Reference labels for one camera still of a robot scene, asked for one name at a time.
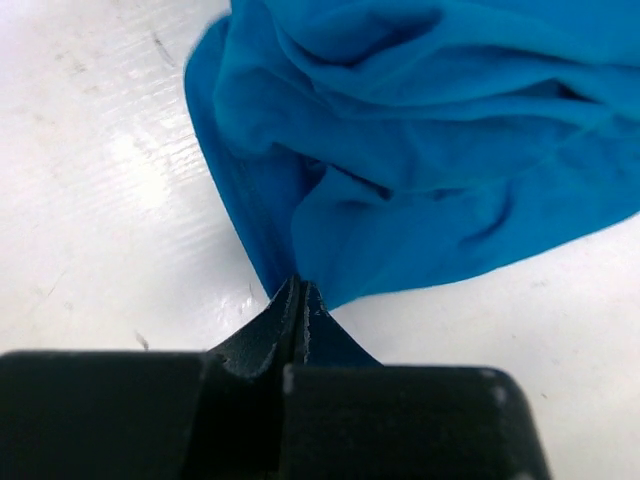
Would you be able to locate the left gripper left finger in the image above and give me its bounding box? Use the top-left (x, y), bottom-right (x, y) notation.
top-left (1, 278), bottom-right (300, 479)

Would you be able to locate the bright blue t-shirt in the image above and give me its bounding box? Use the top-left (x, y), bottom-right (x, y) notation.
top-left (185, 1), bottom-right (639, 308)

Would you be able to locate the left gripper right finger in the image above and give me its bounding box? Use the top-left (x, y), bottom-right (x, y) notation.
top-left (282, 282), bottom-right (548, 479)

